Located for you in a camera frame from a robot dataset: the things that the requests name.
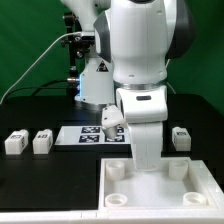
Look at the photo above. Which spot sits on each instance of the white corner fence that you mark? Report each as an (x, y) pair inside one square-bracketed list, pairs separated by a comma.
[(113, 217)]

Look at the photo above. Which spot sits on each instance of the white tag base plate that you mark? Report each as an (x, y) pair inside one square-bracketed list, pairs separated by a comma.
[(89, 135)]

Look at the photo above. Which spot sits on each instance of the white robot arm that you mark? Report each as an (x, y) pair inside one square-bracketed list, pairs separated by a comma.
[(128, 43)]

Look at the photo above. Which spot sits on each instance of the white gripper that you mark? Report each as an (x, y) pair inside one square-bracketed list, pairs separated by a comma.
[(144, 112)]

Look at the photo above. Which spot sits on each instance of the white square tabletop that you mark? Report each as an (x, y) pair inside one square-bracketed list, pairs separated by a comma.
[(176, 184)]

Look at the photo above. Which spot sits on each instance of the black camera stand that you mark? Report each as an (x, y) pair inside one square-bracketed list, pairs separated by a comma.
[(77, 47)]

